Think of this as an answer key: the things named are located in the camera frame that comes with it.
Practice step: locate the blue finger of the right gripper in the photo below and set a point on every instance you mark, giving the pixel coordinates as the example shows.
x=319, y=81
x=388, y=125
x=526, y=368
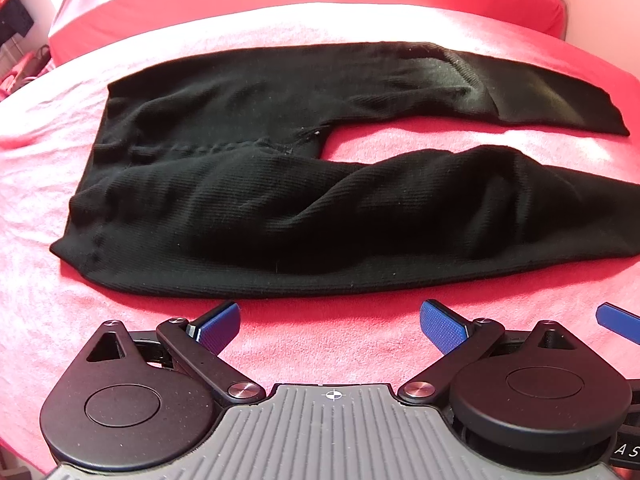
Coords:
x=619, y=321

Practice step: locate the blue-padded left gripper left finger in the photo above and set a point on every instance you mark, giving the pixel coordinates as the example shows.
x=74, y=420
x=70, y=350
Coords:
x=195, y=346

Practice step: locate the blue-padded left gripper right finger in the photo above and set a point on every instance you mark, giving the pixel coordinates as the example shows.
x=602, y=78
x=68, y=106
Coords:
x=460, y=341

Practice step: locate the black knit pants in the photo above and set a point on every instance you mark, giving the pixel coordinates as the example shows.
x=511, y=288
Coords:
x=206, y=180

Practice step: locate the pink terry bed blanket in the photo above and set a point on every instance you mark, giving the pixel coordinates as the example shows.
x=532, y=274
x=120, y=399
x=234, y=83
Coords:
x=48, y=128

